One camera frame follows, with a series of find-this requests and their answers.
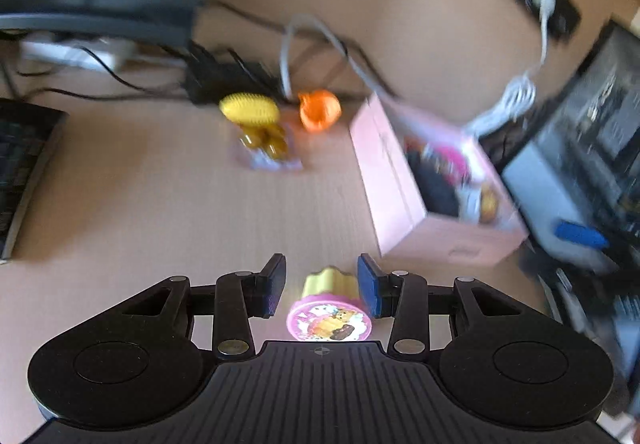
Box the pink cupcake toy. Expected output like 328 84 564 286
286 266 374 342

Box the yellow corn toy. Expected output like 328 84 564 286
219 92 281 127

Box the black cat plush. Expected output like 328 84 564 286
405 151 463 217

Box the orange toy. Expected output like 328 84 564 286
298 88 344 133

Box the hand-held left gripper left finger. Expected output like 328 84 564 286
122 253 288 357

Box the white power strip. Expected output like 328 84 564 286
20 38 137 72

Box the white bundled cable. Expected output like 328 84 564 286
465 0 557 137

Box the black keyboard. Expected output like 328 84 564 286
0 98 69 263

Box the grey cable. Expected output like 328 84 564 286
279 14 401 100

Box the packet of brown snacks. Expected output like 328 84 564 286
235 121 305 173

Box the black cable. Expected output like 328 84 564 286
199 0 293 33
0 68 192 103

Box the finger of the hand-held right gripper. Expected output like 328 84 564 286
554 220 612 251

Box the black hub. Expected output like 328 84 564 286
185 44 282 106

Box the bun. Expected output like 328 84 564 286
476 184 504 225

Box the pink toy basket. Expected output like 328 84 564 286
429 144 477 185

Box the computer case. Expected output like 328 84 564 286
500 21 640 275

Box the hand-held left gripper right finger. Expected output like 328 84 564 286
356 253 521 356

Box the pink cardboard box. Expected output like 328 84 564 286
349 92 530 267

